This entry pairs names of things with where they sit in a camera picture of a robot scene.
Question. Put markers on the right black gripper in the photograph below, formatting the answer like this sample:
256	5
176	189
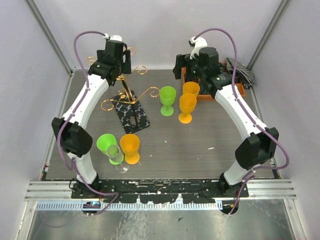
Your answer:
182	61

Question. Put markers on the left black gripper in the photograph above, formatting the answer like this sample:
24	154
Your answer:
127	65

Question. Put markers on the orange goblet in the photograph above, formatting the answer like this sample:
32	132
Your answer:
191	87
187	104
130	145

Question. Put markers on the green goblet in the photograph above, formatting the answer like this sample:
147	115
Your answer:
104	141
167	99

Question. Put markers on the gold wine glass rack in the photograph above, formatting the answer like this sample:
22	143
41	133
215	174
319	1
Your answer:
126	104

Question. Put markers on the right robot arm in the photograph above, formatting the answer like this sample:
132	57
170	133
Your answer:
258	141

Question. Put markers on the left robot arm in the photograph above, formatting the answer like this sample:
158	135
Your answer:
73	141

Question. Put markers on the clear wine glass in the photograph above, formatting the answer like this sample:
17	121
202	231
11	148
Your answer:
116	155

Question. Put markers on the orange compartment tray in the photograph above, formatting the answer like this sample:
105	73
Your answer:
207	97

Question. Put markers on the striped cloth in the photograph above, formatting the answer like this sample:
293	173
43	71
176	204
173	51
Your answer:
242	73

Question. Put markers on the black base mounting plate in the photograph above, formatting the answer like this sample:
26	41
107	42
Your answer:
160	191

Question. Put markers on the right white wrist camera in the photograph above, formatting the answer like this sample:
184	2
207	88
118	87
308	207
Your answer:
196	44

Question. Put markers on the grey cable duct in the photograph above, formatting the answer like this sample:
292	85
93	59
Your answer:
96	206

